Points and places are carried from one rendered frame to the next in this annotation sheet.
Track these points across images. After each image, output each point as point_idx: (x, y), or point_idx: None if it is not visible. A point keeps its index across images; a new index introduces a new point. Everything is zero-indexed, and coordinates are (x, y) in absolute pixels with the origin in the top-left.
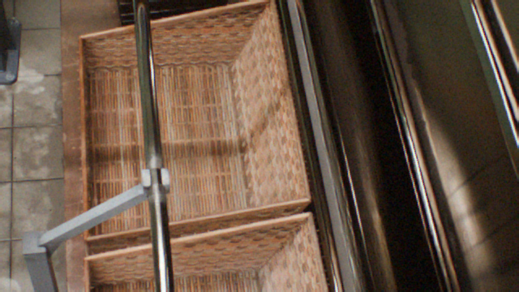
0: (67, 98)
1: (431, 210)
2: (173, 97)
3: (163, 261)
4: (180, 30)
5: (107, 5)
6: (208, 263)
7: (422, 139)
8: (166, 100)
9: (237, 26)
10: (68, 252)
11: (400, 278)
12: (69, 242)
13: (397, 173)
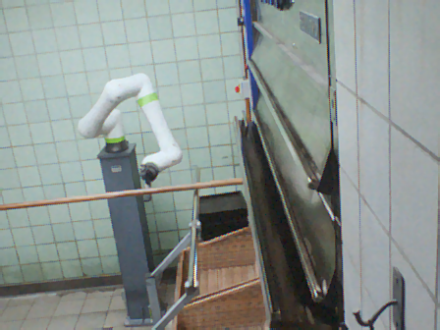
0: (178, 281)
1: (272, 165)
2: (226, 277)
3: (193, 239)
4: (226, 243)
5: (199, 253)
6: (236, 318)
7: (273, 157)
8: (223, 278)
9: (251, 240)
10: (172, 327)
11: (264, 189)
12: (173, 324)
13: (269, 175)
